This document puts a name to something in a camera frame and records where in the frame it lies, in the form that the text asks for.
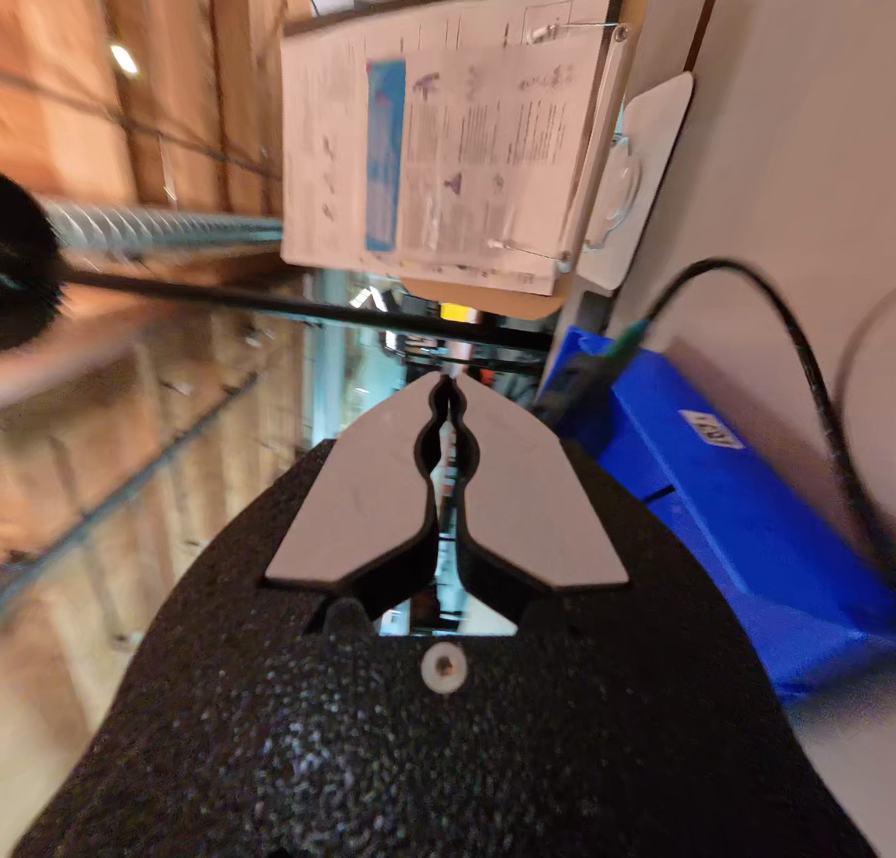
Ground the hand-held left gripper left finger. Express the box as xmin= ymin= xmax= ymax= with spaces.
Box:
xmin=264 ymin=371 xmax=449 ymax=614

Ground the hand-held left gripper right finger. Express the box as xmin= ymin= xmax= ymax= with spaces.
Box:
xmin=448 ymin=373 xmax=631 ymax=621

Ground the braided cable with green plugs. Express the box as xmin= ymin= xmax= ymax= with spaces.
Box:
xmin=598 ymin=258 xmax=896 ymax=579

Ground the grey desk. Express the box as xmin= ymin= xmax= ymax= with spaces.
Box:
xmin=609 ymin=0 xmax=896 ymax=858
xmin=623 ymin=0 xmax=722 ymax=96

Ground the large blue plastic bin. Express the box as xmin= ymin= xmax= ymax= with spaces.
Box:
xmin=535 ymin=326 xmax=896 ymax=698

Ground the black pole stand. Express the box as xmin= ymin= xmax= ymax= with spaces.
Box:
xmin=0 ymin=172 xmax=555 ymax=355

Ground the wooden sign board with papers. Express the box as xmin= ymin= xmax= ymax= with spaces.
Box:
xmin=280 ymin=0 xmax=652 ymax=320

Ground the silver ventilation duct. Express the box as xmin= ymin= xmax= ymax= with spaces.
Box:
xmin=42 ymin=196 xmax=284 ymax=257

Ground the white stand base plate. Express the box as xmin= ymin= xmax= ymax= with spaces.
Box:
xmin=577 ymin=70 xmax=696 ymax=292

